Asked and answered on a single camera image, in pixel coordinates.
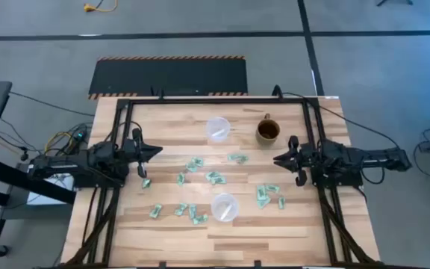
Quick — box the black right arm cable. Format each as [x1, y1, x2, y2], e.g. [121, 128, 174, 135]
[360, 164, 386, 185]

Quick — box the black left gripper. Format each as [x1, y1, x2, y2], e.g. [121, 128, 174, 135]
[121, 128, 163, 179]

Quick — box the glazed ceramic mug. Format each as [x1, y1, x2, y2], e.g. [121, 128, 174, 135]
[255, 113, 281, 147]

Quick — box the black tripod base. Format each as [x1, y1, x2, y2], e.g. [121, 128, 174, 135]
[376, 0, 414, 7]

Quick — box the black hazard-striped floor mat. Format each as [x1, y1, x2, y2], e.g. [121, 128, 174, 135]
[87, 55, 249, 100]

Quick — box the thin black floor cable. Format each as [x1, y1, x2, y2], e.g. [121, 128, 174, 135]
[8, 90, 96, 117]

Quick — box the clear plastic tub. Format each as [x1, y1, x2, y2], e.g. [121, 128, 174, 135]
[210, 192, 240, 223]
[205, 116, 232, 143]

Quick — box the white printed box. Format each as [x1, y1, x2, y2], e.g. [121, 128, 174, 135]
[26, 172, 76, 205]

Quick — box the black aluminium table frame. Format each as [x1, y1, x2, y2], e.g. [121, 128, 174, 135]
[63, 96, 378, 269]

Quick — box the long black power cable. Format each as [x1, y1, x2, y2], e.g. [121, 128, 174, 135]
[272, 84, 402, 149]

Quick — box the yellow extension cable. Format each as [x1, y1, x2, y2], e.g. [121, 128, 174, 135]
[83, 0, 119, 13]

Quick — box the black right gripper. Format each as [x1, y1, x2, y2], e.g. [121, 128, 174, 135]
[273, 134, 315, 187]

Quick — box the yellow cable bundle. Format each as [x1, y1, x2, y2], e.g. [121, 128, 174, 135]
[44, 130, 77, 155]

